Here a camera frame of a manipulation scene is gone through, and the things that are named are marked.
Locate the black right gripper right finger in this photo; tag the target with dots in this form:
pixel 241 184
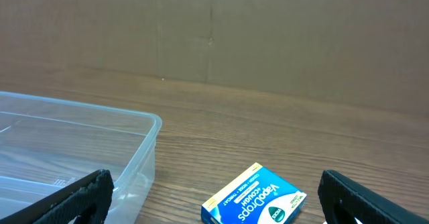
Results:
pixel 345 201

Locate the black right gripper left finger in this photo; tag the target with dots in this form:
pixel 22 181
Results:
pixel 86 201

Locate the blue VapoDrops lozenge box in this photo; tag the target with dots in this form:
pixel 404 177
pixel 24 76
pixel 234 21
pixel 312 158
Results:
pixel 256 196

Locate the clear plastic container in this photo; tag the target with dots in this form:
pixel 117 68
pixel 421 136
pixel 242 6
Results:
pixel 47 144

